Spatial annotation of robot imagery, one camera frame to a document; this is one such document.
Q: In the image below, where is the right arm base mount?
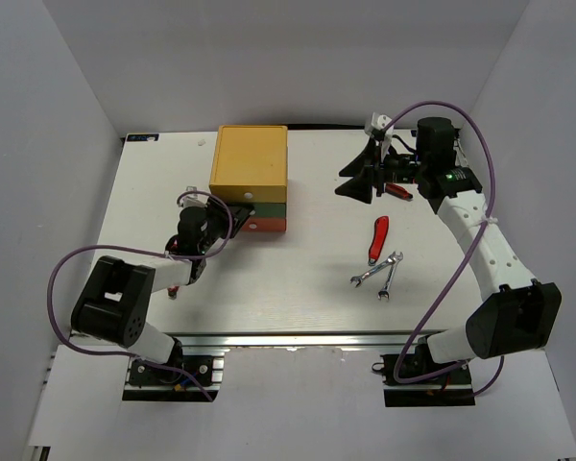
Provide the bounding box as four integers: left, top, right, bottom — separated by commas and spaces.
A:
371, 354, 475, 408

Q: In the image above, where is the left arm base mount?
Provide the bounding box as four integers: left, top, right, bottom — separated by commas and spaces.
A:
122, 352, 227, 402

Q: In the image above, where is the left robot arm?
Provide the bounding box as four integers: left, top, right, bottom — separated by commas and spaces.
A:
71, 197, 253, 384

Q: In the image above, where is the aluminium right side rail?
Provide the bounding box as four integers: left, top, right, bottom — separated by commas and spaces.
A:
454, 129, 468, 167

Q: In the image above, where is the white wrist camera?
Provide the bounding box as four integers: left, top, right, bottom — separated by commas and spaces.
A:
364, 112, 394, 159
177, 186, 206, 208

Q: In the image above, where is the yellow drawer cabinet shell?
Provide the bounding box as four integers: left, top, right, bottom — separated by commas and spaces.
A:
209, 125, 288, 187

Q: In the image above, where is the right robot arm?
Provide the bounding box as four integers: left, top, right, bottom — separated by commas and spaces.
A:
335, 114, 562, 383

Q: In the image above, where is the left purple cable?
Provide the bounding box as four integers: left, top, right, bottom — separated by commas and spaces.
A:
46, 190, 234, 400

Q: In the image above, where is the red utility knife top right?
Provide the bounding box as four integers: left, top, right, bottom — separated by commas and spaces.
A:
385, 182, 414, 202

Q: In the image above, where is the red bottom drawer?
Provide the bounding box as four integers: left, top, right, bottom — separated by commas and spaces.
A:
242, 216, 287, 233

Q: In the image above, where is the red utility knife centre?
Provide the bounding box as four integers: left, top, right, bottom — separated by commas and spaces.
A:
368, 216, 390, 266

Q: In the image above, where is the aluminium front rail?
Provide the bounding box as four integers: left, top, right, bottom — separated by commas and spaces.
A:
162, 328, 452, 354

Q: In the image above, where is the red utility knife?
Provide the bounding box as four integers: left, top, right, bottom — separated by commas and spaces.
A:
167, 286, 179, 300
368, 216, 390, 266
385, 182, 414, 202

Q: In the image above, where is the left blue table sticker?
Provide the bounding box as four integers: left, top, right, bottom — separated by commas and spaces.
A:
126, 133, 159, 142

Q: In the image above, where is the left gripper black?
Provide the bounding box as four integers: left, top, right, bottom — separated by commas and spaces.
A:
198, 196, 253, 254

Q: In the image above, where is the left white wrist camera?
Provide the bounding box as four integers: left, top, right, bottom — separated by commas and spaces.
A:
177, 186, 206, 208

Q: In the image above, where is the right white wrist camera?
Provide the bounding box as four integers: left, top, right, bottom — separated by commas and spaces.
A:
364, 112, 394, 159

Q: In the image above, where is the silver wrench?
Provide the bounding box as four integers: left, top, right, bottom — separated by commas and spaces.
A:
350, 252, 403, 287
377, 263, 397, 301

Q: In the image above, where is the red utility knife left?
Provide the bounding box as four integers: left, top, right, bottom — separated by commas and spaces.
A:
167, 286, 179, 300

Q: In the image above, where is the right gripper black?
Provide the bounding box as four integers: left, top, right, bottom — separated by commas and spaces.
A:
334, 138, 427, 205

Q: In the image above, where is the yellow top drawer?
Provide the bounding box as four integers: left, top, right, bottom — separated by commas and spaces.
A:
209, 184, 287, 203

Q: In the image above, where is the aluminium rail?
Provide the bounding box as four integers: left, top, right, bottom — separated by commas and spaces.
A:
454, 129, 468, 167
162, 328, 452, 354

